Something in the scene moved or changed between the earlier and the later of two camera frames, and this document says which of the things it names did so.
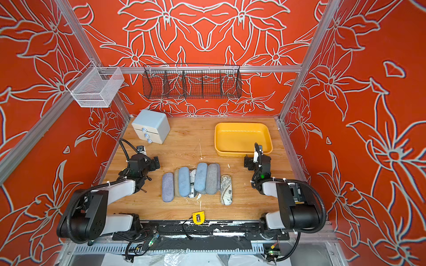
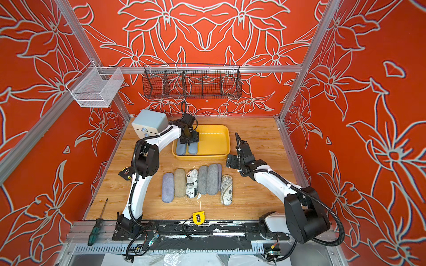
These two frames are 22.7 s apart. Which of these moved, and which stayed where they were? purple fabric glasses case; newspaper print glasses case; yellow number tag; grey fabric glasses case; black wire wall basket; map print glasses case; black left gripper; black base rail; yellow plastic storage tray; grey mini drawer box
Moved: yellow plastic storage tray; black left gripper
Stayed: black base rail; grey fabric glasses case; grey mini drawer box; newspaper print glasses case; black wire wall basket; map print glasses case; yellow number tag; purple fabric glasses case
